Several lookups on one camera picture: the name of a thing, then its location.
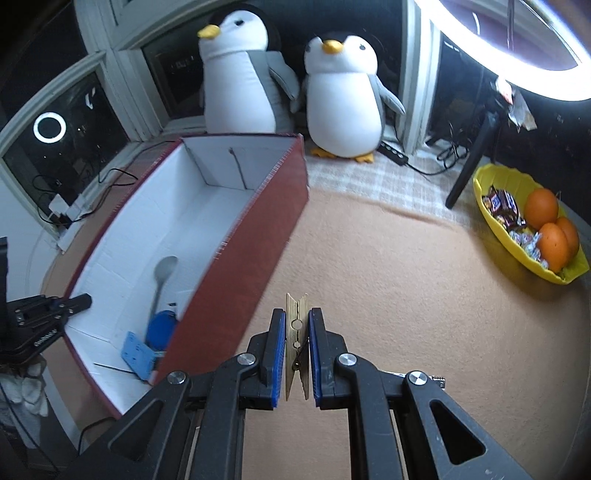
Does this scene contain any long black cable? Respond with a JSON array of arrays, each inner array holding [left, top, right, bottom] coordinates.
[[34, 168, 139, 217]]

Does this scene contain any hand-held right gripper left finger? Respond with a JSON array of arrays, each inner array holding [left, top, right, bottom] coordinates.
[[69, 308, 286, 480]]

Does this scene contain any pile of wrapped candies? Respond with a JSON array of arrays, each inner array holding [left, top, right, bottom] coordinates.
[[481, 185, 550, 271]]

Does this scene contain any small penguin plush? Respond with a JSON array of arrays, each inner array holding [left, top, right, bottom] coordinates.
[[298, 31, 407, 163]]

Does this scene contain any large penguin plush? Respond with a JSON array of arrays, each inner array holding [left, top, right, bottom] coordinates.
[[198, 4, 301, 136]]

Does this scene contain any grey spoon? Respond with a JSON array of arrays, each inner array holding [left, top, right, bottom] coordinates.
[[148, 256, 179, 319]]

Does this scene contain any blue phone stand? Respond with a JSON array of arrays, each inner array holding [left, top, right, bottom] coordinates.
[[121, 331, 160, 381]]

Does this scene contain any black power strip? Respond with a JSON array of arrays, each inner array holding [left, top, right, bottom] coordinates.
[[379, 141, 409, 166]]

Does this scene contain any wooden clothespin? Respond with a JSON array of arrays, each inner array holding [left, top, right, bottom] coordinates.
[[284, 293, 311, 401]]

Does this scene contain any white ring light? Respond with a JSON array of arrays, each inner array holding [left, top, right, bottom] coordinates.
[[413, 0, 591, 101]]

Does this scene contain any blue round lid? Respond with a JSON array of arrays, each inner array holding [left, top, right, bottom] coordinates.
[[145, 311, 178, 352]]

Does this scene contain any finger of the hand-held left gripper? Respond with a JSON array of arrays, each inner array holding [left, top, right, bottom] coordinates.
[[9, 293, 93, 326]]

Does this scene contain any thin black cable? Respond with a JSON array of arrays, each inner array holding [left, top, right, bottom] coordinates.
[[76, 416, 116, 457]]

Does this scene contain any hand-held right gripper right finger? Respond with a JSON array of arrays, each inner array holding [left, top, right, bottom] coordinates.
[[308, 307, 532, 480]]

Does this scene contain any black power strip cable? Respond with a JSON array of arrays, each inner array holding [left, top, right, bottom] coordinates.
[[406, 138, 469, 176]]

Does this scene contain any orange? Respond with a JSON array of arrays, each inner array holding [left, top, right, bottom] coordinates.
[[525, 188, 559, 230], [554, 217, 580, 259], [537, 223, 571, 273]]

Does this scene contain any red cardboard box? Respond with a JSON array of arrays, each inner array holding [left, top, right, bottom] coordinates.
[[62, 132, 310, 416]]

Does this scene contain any black tripod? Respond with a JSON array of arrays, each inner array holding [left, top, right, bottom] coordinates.
[[445, 83, 513, 209]]

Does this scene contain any crumpled plastic wrapper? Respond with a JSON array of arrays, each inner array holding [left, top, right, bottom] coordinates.
[[494, 78, 539, 131]]

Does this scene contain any person's left hand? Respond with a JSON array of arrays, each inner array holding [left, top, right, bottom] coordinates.
[[0, 360, 49, 416]]

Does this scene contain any white window frame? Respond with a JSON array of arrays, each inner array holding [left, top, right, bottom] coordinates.
[[0, 0, 444, 153]]

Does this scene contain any yellow plastic bowl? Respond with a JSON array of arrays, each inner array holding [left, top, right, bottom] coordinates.
[[473, 164, 591, 285]]

